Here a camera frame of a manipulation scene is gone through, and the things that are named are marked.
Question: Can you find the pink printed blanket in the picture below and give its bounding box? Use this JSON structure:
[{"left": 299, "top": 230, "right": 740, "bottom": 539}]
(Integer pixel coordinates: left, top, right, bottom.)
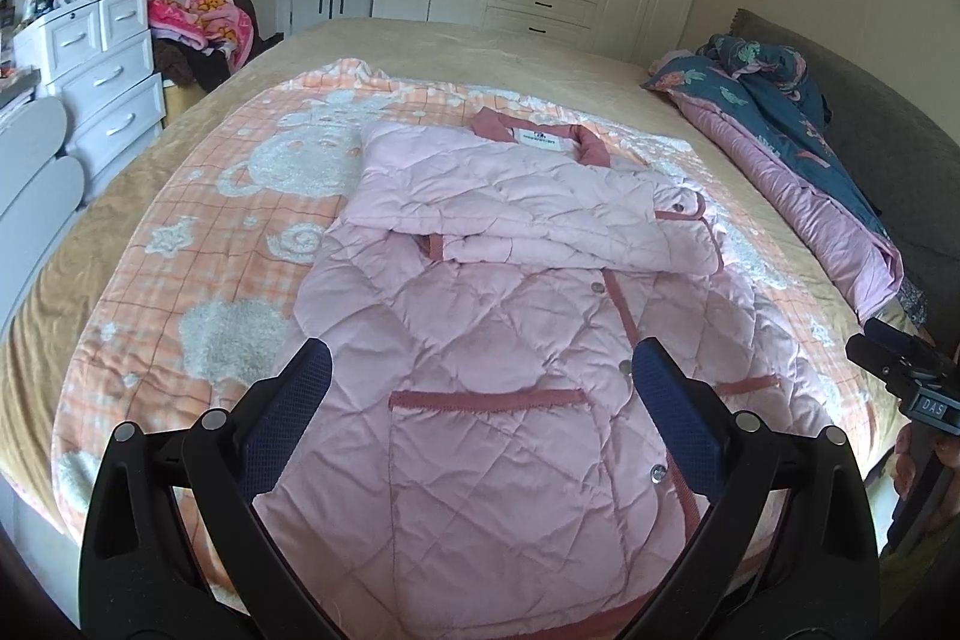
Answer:
[{"left": 148, "top": 0, "right": 260, "bottom": 71}]

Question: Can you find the bed with beige sheet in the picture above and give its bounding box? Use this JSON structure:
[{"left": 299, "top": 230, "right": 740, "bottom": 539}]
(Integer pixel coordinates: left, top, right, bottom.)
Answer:
[{"left": 0, "top": 14, "right": 931, "bottom": 536}]

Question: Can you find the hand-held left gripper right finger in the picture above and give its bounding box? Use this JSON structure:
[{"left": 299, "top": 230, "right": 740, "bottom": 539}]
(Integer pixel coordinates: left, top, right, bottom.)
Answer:
[{"left": 600, "top": 338, "right": 878, "bottom": 640}]

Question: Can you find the person's right hand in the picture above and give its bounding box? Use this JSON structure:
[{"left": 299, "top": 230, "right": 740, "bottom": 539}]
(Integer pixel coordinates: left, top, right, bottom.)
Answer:
[{"left": 891, "top": 422, "right": 960, "bottom": 540}]

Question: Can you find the white oval panel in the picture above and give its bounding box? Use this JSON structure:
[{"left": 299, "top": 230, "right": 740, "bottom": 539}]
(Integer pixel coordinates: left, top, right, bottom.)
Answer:
[
  {"left": 0, "top": 96, "right": 72, "bottom": 221},
  {"left": 0, "top": 155, "right": 85, "bottom": 326}
]

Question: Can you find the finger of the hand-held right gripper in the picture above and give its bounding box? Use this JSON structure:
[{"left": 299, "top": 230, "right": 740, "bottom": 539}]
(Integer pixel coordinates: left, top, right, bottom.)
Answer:
[{"left": 846, "top": 316, "right": 927, "bottom": 395}]

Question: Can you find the grey headboard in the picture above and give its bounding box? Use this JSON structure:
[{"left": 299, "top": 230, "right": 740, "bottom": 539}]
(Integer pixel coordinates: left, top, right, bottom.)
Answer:
[{"left": 731, "top": 8, "right": 960, "bottom": 311}]

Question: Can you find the blue floral quilt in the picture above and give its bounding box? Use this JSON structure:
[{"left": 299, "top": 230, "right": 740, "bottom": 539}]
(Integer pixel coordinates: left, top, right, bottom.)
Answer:
[{"left": 641, "top": 32, "right": 905, "bottom": 319}]

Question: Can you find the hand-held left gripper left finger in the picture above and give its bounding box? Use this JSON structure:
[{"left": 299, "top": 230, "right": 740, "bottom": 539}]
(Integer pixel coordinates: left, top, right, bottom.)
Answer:
[{"left": 79, "top": 336, "right": 346, "bottom": 640}]

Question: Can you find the dark clothes pile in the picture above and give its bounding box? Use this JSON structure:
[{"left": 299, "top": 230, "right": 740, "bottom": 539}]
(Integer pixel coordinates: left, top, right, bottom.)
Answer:
[{"left": 154, "top": 0, "right": 282, "bottom": 94}]

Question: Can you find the orange checked blanket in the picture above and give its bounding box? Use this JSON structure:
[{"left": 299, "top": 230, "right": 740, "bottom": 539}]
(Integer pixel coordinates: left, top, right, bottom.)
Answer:
[{"left": 56, "top": 56, "right": 901, "bottom": 611}]

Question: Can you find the dark patterned cloth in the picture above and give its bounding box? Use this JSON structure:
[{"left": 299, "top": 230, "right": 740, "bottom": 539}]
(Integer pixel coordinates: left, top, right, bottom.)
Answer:
[{"left": 896, "top": 276, "right": 931, "bottom": 326}]

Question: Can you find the pink quilted jacket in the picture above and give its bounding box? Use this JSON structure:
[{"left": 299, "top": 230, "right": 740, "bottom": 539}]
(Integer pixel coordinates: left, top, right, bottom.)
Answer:
[{"left": 251, "top": 107, "right": 848, "bottom": 640}]

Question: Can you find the white drawer chest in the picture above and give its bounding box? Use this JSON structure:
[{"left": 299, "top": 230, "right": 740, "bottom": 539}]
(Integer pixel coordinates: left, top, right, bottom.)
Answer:
[{"left": 13, "top": 0, "right": 166, "bottom": 202}]

